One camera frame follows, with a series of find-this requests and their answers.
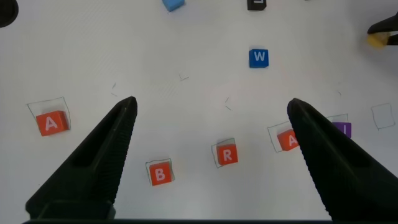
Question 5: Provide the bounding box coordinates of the black round table grommet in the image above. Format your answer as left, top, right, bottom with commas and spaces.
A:
0, 0, 19, 29

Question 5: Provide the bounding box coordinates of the black letter L block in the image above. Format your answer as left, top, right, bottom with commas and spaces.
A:
246, 0, 267, 12

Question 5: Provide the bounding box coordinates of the purple letter I block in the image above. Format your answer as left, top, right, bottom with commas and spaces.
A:
331, 121, 353, 139

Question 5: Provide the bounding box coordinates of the orange letter R block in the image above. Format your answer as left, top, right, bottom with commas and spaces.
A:
216, 144, 239, 166

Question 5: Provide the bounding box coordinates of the blue letter W block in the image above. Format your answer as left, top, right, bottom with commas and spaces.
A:
248, 48, 270, 69

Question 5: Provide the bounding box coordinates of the light blue letter F block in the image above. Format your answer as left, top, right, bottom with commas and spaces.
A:
161, 0, 186, 13

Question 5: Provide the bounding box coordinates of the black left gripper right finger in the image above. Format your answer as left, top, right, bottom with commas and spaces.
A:
286, 98, 398, 223

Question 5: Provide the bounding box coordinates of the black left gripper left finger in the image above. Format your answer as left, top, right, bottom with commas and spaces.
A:
25, 95, 138, 220

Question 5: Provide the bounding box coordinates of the orange letter B block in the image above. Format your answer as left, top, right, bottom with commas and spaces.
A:
149, 161, 173, 187

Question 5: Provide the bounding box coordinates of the orange letter A block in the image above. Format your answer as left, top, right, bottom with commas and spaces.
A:
35, 110, 70, 138
276, 129, 300, 152

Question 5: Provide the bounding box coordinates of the yellow letter N block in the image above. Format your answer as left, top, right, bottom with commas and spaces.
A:
366, 32, 391, 50

